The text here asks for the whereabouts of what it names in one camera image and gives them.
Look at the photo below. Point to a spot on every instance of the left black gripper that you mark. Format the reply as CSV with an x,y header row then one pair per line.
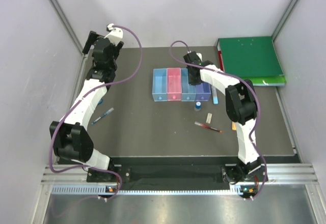
x,y
92,36

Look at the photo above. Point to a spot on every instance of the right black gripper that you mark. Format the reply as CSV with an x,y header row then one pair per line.
x,y
191,82

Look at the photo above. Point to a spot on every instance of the light blue tray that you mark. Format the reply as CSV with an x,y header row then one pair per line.
x,y
159,85
188,93

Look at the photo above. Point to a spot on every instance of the purple plastic tray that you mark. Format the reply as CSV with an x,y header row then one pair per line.
x,y
203,92

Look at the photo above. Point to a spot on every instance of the red folder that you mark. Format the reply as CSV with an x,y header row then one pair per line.
x,y
221,61

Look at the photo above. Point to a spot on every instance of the blue cap bottle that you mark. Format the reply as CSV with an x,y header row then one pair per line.
x,y
198,106

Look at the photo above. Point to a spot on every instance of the blue grey eraser stick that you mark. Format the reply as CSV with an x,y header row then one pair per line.
x,y
214,95

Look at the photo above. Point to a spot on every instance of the dark green binder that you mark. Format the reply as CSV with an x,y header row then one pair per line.
x,y
248,57

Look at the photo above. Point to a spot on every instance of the light green folder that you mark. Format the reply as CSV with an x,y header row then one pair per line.
x,y
268,81

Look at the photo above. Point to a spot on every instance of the pink plastic tray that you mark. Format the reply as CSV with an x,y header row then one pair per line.
x,y
174,88

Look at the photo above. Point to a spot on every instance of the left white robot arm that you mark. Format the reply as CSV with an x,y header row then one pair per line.
x,y
71,140

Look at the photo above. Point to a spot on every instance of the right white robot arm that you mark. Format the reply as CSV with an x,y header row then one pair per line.
x,y
242,109

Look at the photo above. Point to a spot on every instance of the small grey eraser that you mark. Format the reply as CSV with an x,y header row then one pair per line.
x,y
209,117

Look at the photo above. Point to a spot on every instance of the blue pen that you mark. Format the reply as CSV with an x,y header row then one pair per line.
x,y
102,116

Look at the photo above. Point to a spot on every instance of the red pen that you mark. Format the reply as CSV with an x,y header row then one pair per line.
x,y
208,127

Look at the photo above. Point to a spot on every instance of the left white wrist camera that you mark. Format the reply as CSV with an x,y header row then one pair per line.
x,y
115,34

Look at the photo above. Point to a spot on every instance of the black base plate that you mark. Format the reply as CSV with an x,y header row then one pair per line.
x,y
173,173

